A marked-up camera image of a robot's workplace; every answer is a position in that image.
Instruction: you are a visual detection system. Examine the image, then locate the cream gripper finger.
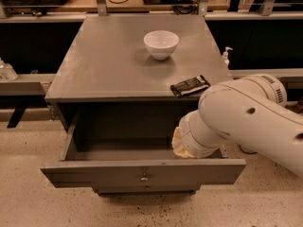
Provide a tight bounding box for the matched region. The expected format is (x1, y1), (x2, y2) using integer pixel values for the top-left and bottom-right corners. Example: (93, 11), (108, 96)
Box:
(171, 127), (195, 158)

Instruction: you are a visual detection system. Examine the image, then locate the grey top drawer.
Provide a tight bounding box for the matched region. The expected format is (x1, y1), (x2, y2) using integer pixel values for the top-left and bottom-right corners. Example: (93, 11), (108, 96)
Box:
(41, 109), (246, 189)

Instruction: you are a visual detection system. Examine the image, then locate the grey drawer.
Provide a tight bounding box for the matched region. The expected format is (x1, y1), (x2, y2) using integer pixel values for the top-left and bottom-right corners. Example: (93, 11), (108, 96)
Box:
(94, 184), (201, 195)
(41, 109), (246, 189)

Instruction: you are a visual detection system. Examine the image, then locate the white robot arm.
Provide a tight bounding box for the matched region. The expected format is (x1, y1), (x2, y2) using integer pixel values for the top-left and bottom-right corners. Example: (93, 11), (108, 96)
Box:
(172, 74), (303, 177)

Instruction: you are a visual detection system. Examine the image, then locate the grey bottom drawer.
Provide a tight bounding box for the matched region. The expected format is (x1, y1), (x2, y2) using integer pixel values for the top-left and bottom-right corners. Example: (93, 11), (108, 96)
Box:
(94, 184), (201, 195)

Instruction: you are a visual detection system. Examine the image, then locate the grey drawer cabinet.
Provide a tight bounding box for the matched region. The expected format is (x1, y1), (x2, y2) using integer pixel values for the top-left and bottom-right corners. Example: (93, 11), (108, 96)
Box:
(45, 13), (241, 197)

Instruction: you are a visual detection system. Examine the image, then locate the black snack packet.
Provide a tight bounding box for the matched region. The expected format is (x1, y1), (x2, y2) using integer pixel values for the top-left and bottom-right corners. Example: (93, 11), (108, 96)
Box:
(170, 75), (210, 97)

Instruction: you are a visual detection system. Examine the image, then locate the white pump dispenser bottle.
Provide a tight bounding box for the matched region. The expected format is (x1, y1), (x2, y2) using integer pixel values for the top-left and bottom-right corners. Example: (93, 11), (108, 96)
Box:
(222, 46), (233, 67)

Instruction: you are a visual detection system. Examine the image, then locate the white ceramic bowl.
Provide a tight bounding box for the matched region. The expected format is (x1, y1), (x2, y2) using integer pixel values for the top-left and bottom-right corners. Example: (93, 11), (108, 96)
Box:
(143, 30), (179, 60)

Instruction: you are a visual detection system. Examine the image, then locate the clear plastic bottle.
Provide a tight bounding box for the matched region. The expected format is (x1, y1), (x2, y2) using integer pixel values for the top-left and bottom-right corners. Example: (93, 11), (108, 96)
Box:
(0, 58), (18, 80)

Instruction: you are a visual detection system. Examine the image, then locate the black floor cable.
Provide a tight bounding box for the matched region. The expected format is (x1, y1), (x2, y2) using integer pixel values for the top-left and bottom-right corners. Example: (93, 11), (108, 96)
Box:
(238, 144), (258, 155)

